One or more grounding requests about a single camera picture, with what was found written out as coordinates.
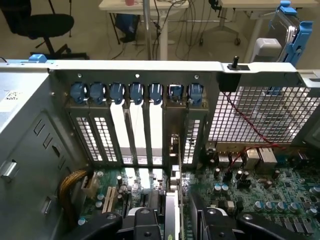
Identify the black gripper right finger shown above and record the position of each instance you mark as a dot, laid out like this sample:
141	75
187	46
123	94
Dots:
215	227

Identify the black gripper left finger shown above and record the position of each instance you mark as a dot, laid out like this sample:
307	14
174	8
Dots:
147	227

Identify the short black expansion slot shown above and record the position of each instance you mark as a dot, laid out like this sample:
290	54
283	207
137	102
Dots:
144	200

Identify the white PCI expansion slot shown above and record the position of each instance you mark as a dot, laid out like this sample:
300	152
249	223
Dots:
108	200

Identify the green motherboard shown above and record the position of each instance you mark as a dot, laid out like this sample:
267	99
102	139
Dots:
275	190

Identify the silver network port block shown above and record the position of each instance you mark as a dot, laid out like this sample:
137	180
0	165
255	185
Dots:
267	158

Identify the perforated metal slot cover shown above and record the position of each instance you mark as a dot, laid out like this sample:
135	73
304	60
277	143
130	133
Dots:
198	113
75	112
100	111

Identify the grey power supply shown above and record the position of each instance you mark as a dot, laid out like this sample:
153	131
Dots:
25	162

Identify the grey open PC case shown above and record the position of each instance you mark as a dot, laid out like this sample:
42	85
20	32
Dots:
125	67

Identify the grey metal pole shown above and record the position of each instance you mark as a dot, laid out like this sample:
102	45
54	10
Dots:
147	32

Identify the blue plastic clip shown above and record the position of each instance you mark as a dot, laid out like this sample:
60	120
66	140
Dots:
37	58

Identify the silver hard disk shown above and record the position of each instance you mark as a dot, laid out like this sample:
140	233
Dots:
282	30

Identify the blue disk caddy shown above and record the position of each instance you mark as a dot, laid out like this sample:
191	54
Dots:
303	37

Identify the black desk clamp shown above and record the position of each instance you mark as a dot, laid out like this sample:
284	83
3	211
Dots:
215	5

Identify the black office chair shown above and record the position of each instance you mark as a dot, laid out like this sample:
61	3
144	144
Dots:
50	25

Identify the pink cup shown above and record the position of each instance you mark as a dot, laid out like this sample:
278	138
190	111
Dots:
131	2

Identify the black intrusion switch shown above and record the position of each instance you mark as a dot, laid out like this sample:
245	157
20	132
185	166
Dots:
228	82

